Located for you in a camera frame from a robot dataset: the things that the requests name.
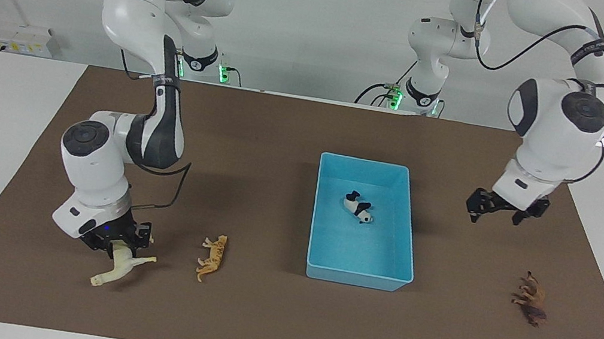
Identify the brown table mat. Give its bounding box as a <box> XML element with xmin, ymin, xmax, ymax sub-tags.
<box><xmin>0</xmin><ymin>49</ymin><xmax>604</xmax><ymax>339</ymax></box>

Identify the orange tiger toy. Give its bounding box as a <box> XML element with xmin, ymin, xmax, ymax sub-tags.
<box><xmin>193</xmin><ymin>232</ymin><xmax>229</xmax><ymax>286</ymax></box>

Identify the light blue storage box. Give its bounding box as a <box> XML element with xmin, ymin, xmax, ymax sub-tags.
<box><xmin>301</xmin><ymin>152</ymin><xmax>432</xmax><ymax>295</ymax></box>

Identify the white power strip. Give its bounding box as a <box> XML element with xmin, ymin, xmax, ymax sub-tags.
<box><xmin>0</xmin><ymin>20</ymin><xmax>65</xmax><ymax>61</ymax></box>

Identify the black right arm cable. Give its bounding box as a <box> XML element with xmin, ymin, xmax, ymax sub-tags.
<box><xmin>95</xmin><ymin>47</ymin><xmax>209</xmax><ymax>218</ymax></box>

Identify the cream white horse toy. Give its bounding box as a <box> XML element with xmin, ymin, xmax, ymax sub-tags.
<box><xmin>89</xmin><ymin>240</ymin><xmax>159</xmax><ymax>296</ymax></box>

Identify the brown lion toy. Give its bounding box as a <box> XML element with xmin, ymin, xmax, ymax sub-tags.
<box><xmin>508</xmin><ymin>269</ymin><xmax>555</xmax><ymax>329</ymax></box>

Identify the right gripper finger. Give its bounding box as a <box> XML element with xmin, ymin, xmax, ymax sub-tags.
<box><xmin>136</xmin><ymin>221</ymin><xmax>157</xmax><ymax>250</ymax></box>

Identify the black white panda toy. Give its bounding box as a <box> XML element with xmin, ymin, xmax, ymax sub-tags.
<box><xmin>340</xmin><ymin>189</ymin><xmax>379</xmax><ymax>227</ymax></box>

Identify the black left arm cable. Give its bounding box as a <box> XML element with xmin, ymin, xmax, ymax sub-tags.
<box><xmin>451</xmin><ymin>0</ymin><xmax>604</xmax><ymax>190</ymax></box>

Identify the black base cable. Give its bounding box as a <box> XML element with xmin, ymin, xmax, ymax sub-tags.
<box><xmin>354</xmin><ymin>52</ymin><xmax>418</xmax><ymax>114</ymax></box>

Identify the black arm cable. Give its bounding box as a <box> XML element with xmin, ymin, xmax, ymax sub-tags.
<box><xmin>451</xmin><ymin>0</ymin><xmax>604</xmax><ymax>190</ymax></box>
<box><xmin>95</xmin><ymin>47</ymin><xmax>209</xmax><ymax>218</ymax></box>

